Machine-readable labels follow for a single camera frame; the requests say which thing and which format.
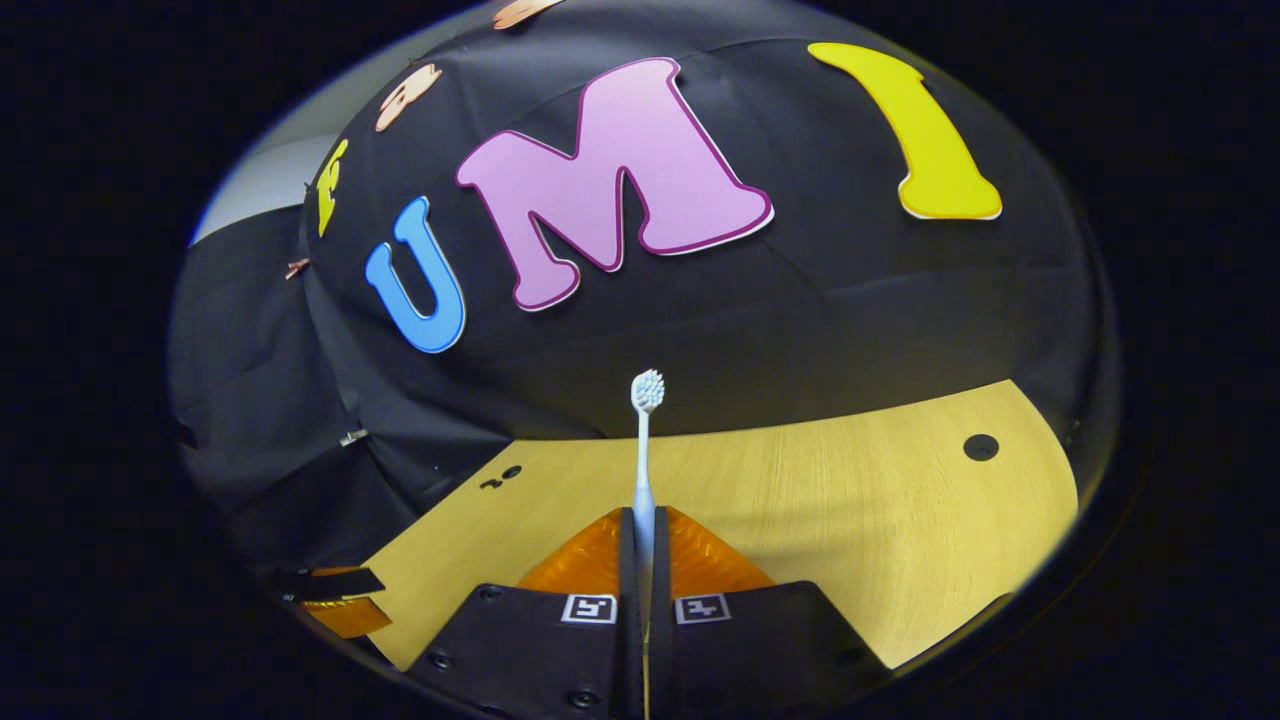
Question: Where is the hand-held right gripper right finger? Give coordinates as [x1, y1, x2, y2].
[648, 506, 893, 720]

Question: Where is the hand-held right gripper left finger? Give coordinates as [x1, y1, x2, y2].
[404, 506, 643, 720]

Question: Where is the pale blue toothbrush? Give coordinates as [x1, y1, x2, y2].
[630, 369, 667, 641]

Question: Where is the black backdrop cloth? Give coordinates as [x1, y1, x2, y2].
[168, 0, 1121, 581]

